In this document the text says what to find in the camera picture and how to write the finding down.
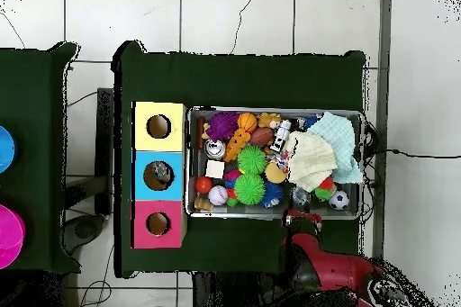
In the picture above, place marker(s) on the shallow silver mesh bin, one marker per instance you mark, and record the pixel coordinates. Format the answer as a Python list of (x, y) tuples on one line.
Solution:
[(338, 214)]

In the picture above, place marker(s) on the brown toy football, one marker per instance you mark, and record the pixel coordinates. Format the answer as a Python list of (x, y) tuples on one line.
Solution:
[(262, 136)]

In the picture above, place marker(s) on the silver drink can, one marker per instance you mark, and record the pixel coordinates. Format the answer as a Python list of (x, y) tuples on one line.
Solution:
[(215, 149)]

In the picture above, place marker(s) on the purple spiky ball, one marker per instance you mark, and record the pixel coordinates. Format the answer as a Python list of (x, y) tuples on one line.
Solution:
[(223, 126)]

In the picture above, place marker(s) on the cream knitted cloth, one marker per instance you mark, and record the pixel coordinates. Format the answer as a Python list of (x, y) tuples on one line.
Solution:
[(310, 161)]

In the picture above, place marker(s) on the grey plastic toy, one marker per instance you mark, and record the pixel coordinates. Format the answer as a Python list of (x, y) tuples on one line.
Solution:
[(281, 136)]

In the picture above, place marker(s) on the black and white soccer ball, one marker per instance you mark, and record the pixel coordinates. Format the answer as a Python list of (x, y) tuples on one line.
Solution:
[(339, 200)]

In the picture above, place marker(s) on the magenta round disc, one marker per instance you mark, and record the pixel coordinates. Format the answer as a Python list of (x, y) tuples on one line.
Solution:
[(9, 236)]

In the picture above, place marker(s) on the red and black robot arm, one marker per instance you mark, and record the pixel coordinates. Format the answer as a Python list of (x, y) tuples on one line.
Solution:
[(338, 271)]

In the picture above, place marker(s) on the blue round disc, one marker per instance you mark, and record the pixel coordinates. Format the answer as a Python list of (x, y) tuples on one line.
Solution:
[(6, 148)]

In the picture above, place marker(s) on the black upright panel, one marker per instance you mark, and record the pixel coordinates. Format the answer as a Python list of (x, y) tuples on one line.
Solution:
[(105, 134)]

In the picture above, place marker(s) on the wooden box with three holes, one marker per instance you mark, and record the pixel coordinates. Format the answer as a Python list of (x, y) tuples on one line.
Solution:
[(173, 184)]

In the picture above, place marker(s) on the orange toy basketball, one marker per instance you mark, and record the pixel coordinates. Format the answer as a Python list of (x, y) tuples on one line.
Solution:
[(247, 122)]

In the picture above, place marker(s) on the mint green knitted cloth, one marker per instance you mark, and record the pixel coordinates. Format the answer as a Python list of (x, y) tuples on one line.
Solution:
[(335, 134)]

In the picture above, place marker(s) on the green puffer toy with eyes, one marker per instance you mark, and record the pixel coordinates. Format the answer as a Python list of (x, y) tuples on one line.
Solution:
[(249, 188)]

